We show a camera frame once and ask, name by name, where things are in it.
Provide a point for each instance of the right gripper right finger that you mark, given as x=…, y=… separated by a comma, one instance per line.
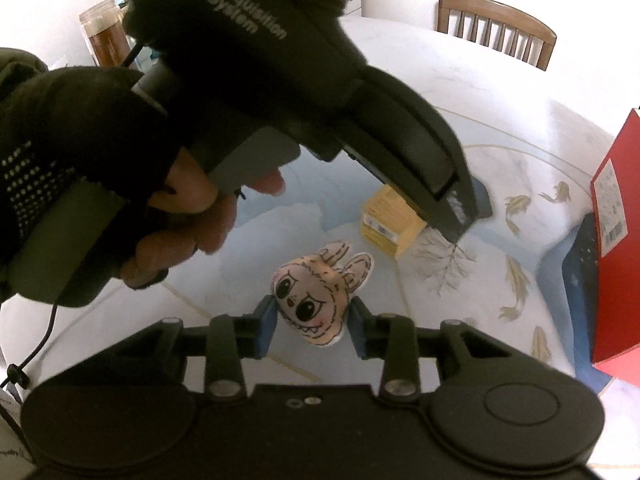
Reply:
x=392, y=339

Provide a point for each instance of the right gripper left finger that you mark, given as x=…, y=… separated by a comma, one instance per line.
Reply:
x=230, y=340

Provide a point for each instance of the beige bunny face plush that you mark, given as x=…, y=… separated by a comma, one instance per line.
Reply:
x=313, y=292

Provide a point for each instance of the yellow small box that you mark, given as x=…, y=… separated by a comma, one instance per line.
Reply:
x=389, y=223

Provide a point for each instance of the left hand black glove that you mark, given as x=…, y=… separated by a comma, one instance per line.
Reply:
x=83, y=127

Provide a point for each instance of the brown glass jar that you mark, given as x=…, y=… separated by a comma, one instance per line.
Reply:
x=104, y=34

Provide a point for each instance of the wooden chair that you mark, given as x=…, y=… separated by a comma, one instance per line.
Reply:
x=500, y=27

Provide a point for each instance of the red white cardboard box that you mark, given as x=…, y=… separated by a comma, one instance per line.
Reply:
x=615, y=197

